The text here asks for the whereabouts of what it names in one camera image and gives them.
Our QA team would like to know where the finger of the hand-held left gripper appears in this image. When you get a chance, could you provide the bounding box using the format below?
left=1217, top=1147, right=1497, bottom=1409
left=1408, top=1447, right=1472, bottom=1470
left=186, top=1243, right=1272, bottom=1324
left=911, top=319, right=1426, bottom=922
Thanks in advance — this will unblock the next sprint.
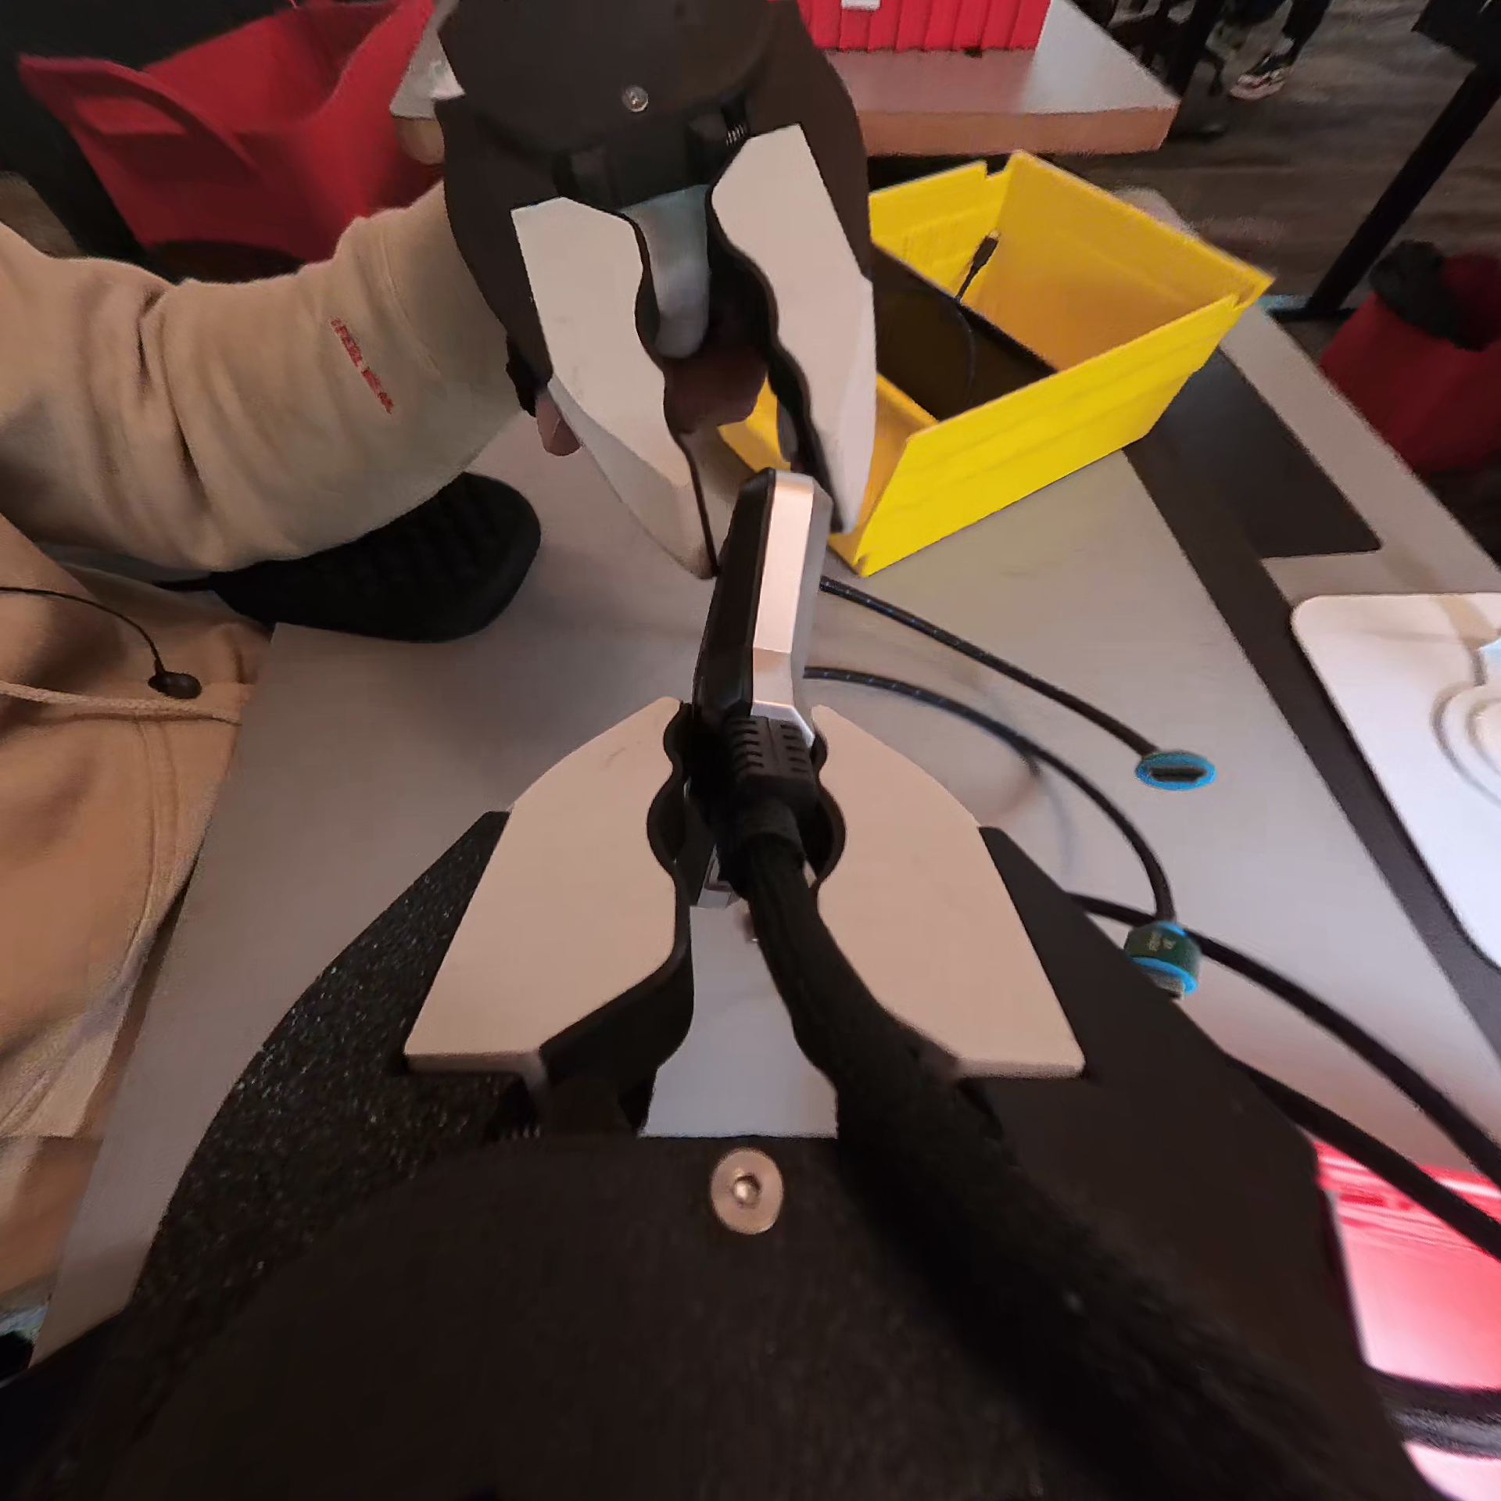
left=513, top=196, right=720, bottom=579
left=709, top=123, right=877, bottom=532

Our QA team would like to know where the red ribbed bin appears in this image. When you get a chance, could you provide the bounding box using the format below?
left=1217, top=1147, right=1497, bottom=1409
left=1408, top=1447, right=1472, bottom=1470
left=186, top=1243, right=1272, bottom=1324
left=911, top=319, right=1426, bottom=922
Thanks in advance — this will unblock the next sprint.
left=809, top=0, right=1050, bottom=53

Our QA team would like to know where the silver black adapter hub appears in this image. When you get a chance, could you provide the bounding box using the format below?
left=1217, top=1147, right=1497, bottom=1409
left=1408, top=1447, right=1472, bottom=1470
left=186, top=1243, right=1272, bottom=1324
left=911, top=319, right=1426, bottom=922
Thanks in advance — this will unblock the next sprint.
left=691, top=468, right=836, bottom=916

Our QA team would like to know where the person's left forearm beige sleeve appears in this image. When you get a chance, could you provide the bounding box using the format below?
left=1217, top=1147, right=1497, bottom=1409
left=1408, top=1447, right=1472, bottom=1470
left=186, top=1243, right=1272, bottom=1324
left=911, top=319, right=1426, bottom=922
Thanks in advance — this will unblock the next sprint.
left=0, top=180, right=552, bottom=575

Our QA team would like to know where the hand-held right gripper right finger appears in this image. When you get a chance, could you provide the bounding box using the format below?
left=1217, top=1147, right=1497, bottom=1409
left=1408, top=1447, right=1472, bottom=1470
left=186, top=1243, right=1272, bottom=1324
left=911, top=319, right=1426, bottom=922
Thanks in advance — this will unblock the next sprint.
left=806, top=704, right=1086, bottom=1081

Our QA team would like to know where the black cable teal connector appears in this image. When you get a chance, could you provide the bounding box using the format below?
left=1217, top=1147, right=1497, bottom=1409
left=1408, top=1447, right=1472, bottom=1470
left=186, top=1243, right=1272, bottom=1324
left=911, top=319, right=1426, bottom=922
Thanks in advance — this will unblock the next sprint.
left=802, top=664, right=1202, bottom=998

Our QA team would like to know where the black braided hdmi cable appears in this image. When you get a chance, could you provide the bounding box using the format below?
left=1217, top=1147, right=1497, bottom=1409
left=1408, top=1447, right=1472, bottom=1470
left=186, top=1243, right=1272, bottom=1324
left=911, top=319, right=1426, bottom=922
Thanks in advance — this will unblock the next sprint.
left=704, top=714, right=1408, bottom=1501

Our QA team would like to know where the black table leg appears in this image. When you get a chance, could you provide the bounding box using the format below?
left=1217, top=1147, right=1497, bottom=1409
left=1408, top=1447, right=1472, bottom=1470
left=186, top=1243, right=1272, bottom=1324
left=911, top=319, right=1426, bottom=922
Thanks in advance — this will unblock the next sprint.
left=1272, top=46, right=1501, bottom=323

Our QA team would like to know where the thin black earphone wire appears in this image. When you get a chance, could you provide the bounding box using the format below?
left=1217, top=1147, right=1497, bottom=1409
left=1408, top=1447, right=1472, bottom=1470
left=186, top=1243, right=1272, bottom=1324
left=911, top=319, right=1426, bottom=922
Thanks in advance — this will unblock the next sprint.
left=0, top=586, right=203, bottom=700

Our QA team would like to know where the person's beige hoodie torso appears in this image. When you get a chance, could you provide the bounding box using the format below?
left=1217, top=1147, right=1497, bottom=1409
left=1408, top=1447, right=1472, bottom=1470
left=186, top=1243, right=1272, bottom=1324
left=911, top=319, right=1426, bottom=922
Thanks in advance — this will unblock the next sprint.
left=0, top=516, right=277, bottom=1325

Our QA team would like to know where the black bin divider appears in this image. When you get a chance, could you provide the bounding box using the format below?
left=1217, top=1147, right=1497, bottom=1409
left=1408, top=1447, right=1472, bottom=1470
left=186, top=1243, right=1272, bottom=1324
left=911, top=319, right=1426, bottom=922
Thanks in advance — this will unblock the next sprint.
left=874, top=252, right=1058, bottom=423

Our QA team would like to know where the white desk stand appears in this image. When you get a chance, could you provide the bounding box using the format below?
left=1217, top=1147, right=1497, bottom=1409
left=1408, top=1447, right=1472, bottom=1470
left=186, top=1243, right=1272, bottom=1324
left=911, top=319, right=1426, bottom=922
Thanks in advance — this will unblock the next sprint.
left=1290, top=591, right=1501, bottom=968

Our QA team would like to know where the black cable blue connector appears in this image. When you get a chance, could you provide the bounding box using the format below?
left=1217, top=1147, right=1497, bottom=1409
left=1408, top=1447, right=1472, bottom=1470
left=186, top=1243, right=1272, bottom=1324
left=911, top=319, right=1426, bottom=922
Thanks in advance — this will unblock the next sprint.
left=816, top=575, right=1217, bottom=795

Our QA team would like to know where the black textured pad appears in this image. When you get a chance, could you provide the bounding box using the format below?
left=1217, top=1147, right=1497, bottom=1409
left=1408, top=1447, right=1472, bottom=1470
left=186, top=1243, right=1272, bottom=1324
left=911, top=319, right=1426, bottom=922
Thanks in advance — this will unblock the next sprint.
left=164, top=471, right=543, bottom=645

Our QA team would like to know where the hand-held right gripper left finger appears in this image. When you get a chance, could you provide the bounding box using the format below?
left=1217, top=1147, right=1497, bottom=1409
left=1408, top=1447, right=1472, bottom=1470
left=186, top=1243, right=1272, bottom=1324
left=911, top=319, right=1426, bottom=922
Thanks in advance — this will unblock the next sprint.
left=404, top=697, right=695, bottom=1120

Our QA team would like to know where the yellow plastic bin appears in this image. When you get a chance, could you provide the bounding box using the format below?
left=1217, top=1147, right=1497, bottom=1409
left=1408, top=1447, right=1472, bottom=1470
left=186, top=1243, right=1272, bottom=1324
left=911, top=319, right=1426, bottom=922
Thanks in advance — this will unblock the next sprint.
left=718, top=150, right=1276, bottom=579

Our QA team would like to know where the person's left hand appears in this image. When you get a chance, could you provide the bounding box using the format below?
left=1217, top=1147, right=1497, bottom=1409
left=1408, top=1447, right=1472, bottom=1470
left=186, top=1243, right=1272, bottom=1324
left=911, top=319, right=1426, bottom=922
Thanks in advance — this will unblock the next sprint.
left=538, top=344, right=772, bottom=461

